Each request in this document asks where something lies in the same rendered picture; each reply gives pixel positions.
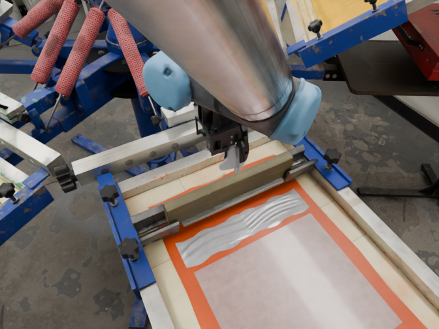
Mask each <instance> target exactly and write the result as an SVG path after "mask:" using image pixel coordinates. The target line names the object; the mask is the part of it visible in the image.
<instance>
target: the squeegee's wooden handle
mask: <svg viewBox="0 0 439 329"><path fill-rule="evenodd" d="M293 160H294V159H293V156H292V155H291V154H290V153H289V152H288V151H287V152H285V153H282V154H280V155H277V156H275V157H273V158H271V159H268V160H266V161H263V162H261V163H258V164H256V165H253V166H251V167H249V168H246V169H244V170H241V171H239V172H238V173H234V174H231V175H230V176H227V177H225V178H222V179H220V180H218V181H215V182H213V183H210V184H208V185H205V186H203V187H200V188H198V189H196V190H194V191H191V192H188V193H186V194H184V195H181V196H179V197H176V198H174V199H172V200H169V201H167V202H164V203H163V208H164V211H165V216H166V219H167V221H168V223H171V222H173V221H175V220H178V221H179V223H180V224H181V223H182V221H184V220H186V219H188V218H190V217H193V216H194V215H197V214H199V213H202V212H204V211H206V210H209V209H210V208H213V207H215V206H217V205H220V204H222V203H224V202H227V201H228V200H231V199H233V198H235V197H238V196H240V195H243V194H244V193H247V192H249V191H251V190H254V189H256V188H258V187H260V186H262V185H265V184H267V183H269V182H272V181H274V180H277V179H278V178H281V177H282V178H284V177H285V173H286V171H288V170H290V169H291V167H292V164H293Z"/></svg>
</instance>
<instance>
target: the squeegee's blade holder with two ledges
mask: <svg viewBox="0 0 439 329"><path fill-rule="evenodd" d="M283 182H284V180H283V179H282V177H281V178H278V179H277V180H274V181H272V182H269V183H267V184H265V185H262V186H260V187H258V188H256V189H254V190H251V191H249V192H247V193H244V194H243V195H240V196H238V197H235V198H233V199H231V200H228V201H227V202H224V203H222V204H220V205H217V206H215V207H213V208H210V209H209V210H206V211H204V212H202V213H199V214H197V215H194V216H193V217H190V218H188V219H186V220H184V221H182V224H183V226H184V227H186V226H188V225H191V224H193V223H195V222H197V221H200V220H201V219H204V218H206V217H208V216H210V215H213V214H215V213H217V212H220V211H221V210H224V209H226V208H228V207H230V206H233V205H235V204H237V203H239V202H242V201H243V200H246V199H248V198H250V197H253V196H255V195H258V194H259V193H262V192H263V191H266V190H268V189H270V188H273V187H275V186H277V185H279V184H281V183H283Z"/></svg>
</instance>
